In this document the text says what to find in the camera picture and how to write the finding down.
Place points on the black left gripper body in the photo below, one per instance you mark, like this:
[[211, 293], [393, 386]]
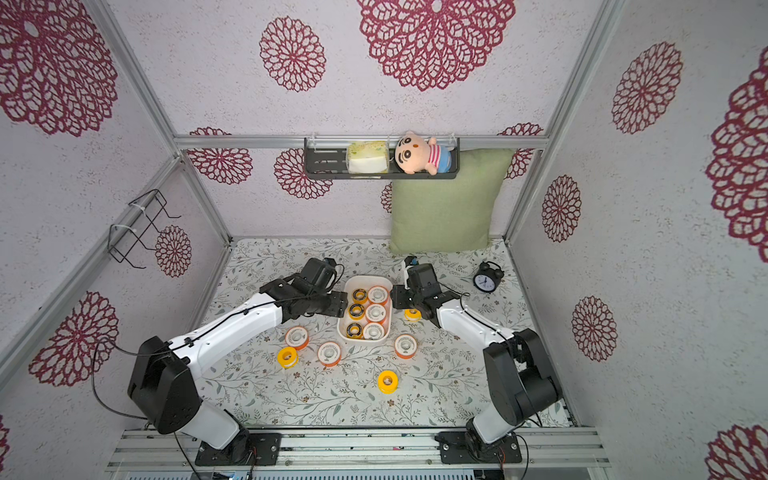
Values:
[[329, 304]]

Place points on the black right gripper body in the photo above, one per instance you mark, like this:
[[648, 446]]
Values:
[[405, 299]]

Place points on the orange white sealing tape roll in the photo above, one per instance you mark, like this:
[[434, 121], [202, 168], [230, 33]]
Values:
[[376, 313], [297, 337], [405, 346], [378, 295], [329, 354], [374, 332]]

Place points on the yellow black tape roll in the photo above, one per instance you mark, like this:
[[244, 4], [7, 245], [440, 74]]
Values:
[[360, 296], [354, 331], [357, 311]]

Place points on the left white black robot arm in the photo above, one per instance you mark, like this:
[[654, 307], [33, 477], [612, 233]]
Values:
[[163, 381]]

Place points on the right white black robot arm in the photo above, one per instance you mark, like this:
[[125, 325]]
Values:
[[521, 379]]

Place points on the white plastic storage box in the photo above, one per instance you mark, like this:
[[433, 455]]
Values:
[[366, 282]]

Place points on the black twin-bell alarm clock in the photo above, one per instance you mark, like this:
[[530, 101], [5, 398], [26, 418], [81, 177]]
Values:
[[488, 276]]

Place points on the green linen pillow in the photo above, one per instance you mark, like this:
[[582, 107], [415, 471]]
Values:
[[434, 216]]

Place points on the cartoon boy plush doll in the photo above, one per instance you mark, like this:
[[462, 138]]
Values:
[[415, 153]]

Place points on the green white tissue pack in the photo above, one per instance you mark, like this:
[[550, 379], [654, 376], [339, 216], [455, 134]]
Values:
[[369, 157]]

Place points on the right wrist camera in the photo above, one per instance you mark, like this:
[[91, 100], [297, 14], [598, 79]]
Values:
[[420, 278]]

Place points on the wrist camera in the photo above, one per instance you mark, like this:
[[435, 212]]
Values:
[[420, 278], [318, 275]]

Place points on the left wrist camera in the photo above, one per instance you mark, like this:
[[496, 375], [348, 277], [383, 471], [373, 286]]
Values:
[[318, 275]]

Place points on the black wall shelf basket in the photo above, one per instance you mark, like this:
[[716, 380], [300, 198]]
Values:
[[325, 159]]

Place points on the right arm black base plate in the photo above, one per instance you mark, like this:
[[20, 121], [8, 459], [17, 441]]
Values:
[[466, 447]]

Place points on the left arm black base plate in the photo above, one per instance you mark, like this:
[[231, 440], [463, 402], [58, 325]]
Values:
[[246, 449]]

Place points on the black wire wall rack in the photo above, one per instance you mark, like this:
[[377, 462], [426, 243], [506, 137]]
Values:
[[123, 238]]

